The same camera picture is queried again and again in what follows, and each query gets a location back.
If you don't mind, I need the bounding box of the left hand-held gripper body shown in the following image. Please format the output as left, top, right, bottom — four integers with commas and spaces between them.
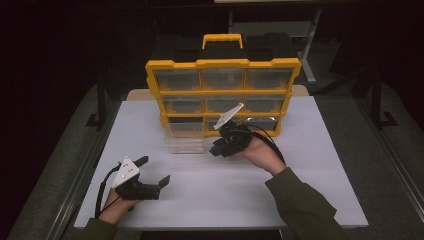
111, 157, 162, 201

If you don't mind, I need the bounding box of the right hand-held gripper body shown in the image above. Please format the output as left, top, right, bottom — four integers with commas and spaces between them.
213, 102, 254, 158

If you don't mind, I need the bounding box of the clear plastic drawer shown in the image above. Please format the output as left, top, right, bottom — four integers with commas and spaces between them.
163, 121, 206, 155

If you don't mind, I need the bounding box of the yellow organizer cabinet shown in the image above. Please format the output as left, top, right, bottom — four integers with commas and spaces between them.
145, 32, 303, 139

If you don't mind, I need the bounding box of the person's left hand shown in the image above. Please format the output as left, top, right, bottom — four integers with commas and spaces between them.
98, 188, 141, 226

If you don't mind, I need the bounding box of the person's right hand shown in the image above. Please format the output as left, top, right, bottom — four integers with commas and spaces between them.
233, 133, 288, 177

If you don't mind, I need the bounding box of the set of clear drawers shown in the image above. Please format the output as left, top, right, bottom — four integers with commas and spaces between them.
154, 68, 294, 132

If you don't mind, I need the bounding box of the black metal stand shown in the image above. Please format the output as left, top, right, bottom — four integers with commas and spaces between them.
370, 68, 399, 130
85, 78, 108, 130

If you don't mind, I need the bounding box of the white metal stand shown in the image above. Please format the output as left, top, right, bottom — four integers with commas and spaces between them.
228, 8, 324, 85

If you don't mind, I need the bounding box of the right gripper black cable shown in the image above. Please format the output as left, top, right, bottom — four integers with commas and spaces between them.
246, 123, 287, 165

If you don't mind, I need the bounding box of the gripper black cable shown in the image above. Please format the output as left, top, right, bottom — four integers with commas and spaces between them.
94, 162, 123, 219
246, 123, 287, 165

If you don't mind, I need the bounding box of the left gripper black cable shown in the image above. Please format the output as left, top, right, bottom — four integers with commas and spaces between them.
94, 162, 123, 219

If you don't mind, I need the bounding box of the aluminium frame rail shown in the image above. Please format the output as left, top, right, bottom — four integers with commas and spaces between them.
49, 101, 119, 240
358, 98, 424, 214

